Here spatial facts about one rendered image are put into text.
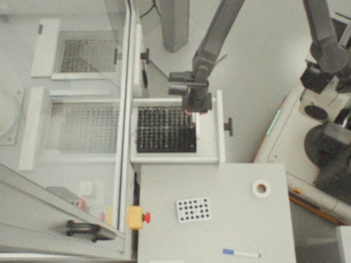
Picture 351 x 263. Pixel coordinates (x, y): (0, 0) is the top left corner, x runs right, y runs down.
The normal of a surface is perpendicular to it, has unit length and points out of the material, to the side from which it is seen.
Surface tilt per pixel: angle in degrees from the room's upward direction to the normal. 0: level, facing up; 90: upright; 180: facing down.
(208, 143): 0
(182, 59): 3
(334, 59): 57
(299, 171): 0
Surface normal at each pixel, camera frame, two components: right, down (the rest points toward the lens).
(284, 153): -0.01, -0.36
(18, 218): 1.00, 0.00
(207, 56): -0.07, 0.58
